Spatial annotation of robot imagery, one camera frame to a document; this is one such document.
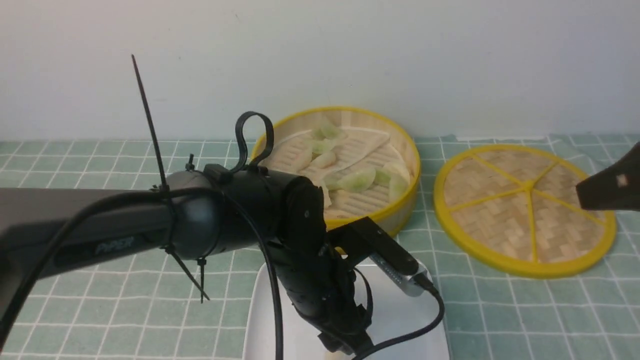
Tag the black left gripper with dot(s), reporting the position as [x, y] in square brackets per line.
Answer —
[321, 286]

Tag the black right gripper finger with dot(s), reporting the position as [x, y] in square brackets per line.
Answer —
[616, 188]

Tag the large green dumpling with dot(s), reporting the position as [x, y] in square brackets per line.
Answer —
[358, 181]

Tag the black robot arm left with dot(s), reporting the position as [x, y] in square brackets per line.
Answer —
[46, 232]

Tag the white square plate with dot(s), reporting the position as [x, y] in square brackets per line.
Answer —
[394, 314]

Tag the round woven steamer lid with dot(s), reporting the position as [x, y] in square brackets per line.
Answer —
[516, 209]

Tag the small green dumpling middle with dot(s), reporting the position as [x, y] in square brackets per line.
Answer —
[382, 177]

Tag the white dumpling centre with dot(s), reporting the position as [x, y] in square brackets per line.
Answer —
[324, 160]

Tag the white dumpling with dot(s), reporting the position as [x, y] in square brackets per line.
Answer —
[324, 160]
[302, 160]

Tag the green dumpling right edge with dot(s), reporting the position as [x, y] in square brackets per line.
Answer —
[397, 187]

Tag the round bamboo steamer basket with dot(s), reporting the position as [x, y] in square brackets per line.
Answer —
[342, 207]

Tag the white dumpling left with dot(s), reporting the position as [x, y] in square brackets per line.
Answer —
[302, 160]

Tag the green checkered tablecloth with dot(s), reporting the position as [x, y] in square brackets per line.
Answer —
[144, 307]

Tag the white dumpling right edge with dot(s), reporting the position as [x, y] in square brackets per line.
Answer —
[398, 168]

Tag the pale green dumpling upper middle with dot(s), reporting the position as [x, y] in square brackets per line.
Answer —
[320, 147]

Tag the black zip tie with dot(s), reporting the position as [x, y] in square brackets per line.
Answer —
[164, 189]

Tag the green dumpling at back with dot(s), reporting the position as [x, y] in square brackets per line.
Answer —
[326, 130]

